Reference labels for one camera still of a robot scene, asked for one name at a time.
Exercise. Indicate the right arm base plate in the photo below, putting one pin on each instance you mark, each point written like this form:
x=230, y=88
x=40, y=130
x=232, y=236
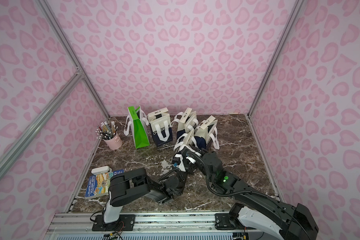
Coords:
x=226, y=221

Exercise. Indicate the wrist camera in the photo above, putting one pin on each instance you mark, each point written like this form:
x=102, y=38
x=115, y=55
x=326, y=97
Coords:
x=180, y=162
x=192, y=157

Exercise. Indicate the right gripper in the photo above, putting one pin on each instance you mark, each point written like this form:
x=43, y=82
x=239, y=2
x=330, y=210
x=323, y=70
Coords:
x=185, y=154

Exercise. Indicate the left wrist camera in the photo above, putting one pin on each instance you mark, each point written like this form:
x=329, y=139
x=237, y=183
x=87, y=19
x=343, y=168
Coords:
x=180, y=162

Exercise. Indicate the pink pencil cup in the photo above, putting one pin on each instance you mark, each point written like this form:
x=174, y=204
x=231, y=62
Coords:
x=108, y=133

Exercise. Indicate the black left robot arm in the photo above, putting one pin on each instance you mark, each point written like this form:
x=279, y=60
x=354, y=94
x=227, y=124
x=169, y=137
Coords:
x=130, y=186

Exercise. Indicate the illustrated paperback book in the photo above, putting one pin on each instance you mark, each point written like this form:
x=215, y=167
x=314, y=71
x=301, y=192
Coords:
x=98, y=185

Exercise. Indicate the beige navy bag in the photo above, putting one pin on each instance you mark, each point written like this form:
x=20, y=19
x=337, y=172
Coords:
x=161, y=127
x=185, y=140
x=206, y=134
x=186, y=121

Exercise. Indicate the white small box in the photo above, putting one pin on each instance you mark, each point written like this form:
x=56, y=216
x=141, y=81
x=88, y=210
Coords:
x=101, y=170

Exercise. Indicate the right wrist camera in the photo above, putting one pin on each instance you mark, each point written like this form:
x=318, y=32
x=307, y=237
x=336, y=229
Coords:
x=192, y=157

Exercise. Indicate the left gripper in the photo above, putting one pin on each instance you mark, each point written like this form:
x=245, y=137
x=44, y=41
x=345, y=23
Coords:
x=174, y=184

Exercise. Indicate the aluminium frame rail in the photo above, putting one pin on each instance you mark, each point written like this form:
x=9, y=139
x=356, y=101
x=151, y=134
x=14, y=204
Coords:
x=8, y=159

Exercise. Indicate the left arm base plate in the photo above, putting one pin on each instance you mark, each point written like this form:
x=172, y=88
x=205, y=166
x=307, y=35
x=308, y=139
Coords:
x=124, y=223

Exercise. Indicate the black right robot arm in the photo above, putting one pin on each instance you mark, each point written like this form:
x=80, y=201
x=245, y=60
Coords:
x=254, y=209

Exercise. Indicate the green white takeout bag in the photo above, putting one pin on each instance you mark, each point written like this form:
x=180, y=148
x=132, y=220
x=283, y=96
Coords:
x=136, y=124

